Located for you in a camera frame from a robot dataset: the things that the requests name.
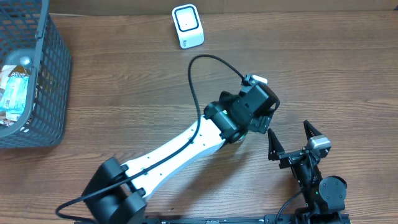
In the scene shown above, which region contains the grey plastic mesh basket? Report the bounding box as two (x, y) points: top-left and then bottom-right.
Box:
(1, 1), (72, 149)

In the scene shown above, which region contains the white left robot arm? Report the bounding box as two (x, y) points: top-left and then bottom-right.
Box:
(83, 75), (279, 223)

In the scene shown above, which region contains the brown snack pouch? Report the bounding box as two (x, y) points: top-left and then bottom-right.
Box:
(1, 65), (30, 127)

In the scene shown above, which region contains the yellow oil bottle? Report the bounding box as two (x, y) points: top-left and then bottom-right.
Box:
(19, 56), (32, 69)

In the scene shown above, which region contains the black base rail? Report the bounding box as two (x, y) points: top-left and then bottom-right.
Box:
(74, 213), (352, 224)

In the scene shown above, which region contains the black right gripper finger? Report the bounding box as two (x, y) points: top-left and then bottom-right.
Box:
(303, 120), (322, 140)
(267, 129), (285, 161)

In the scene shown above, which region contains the white barcode scanner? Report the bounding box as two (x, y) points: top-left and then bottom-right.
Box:
(172, 4), (205, 49)

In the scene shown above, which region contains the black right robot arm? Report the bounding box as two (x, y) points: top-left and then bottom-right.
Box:
(267, 120), (351, 223)

